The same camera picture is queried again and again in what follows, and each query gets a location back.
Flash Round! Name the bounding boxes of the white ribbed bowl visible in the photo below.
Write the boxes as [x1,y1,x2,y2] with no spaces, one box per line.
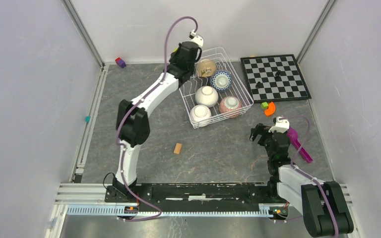
[195,86,219,108]

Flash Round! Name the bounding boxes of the blue patterned bowl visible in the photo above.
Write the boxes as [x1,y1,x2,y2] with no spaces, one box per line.
[209,69,232,92]

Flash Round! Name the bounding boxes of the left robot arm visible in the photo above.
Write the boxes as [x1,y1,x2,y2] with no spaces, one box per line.
[106,39,203,202]

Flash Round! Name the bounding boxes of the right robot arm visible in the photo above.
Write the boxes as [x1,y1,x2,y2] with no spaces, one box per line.
[250,123,355,238]

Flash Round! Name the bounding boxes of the orange curved block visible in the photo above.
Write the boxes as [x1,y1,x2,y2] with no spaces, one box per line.
[264,102,276,117]

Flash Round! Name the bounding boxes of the green cube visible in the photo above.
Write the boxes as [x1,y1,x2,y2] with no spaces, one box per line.
[261,102,269,110]

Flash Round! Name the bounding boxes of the beige flower bowl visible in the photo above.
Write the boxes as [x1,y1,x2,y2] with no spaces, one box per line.
[196,59,217,77]

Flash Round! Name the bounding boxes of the purple scoop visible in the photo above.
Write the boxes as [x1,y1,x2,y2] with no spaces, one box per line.
[287,127,314,163]

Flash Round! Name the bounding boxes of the black chess piece left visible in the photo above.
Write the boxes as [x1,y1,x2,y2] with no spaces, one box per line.
[255,82,263,88]

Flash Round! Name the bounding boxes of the black chess piece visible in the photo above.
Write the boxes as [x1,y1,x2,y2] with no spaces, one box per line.
[275,70,282,77]
[255,82,263,88]

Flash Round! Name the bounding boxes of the plain white bowl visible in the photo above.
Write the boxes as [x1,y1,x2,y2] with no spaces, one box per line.
[190,105,212,128]

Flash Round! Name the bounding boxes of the black grey chessboard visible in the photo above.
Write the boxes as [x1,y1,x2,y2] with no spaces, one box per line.
[240,54,312,103]

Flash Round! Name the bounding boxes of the black chess piece right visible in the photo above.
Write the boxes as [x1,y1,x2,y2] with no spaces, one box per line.
[275,70,282,77]

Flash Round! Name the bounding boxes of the purple red block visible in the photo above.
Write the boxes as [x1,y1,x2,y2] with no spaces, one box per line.
[115,58,127,68]

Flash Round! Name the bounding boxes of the wooden block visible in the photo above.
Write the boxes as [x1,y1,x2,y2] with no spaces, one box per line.
[173,143,183,155]

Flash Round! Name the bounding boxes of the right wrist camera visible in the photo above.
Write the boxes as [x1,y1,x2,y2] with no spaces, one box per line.
[268,117,290,133]

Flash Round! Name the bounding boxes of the white wire dish rack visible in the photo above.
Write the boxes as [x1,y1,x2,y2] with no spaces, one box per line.
[180,47,254,124]

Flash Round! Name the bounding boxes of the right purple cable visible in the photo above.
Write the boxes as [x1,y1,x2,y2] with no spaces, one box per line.
[269,116,340,238]

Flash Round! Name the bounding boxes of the purple cable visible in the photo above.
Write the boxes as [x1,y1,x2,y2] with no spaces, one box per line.
[269,116,340,238]
[116,16,199,223]

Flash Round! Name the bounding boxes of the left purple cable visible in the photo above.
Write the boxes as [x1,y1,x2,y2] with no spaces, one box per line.
[116,16,199,223]

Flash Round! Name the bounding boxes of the aluminium frame rails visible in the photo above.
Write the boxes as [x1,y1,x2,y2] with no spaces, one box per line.
[44,0,362,238]

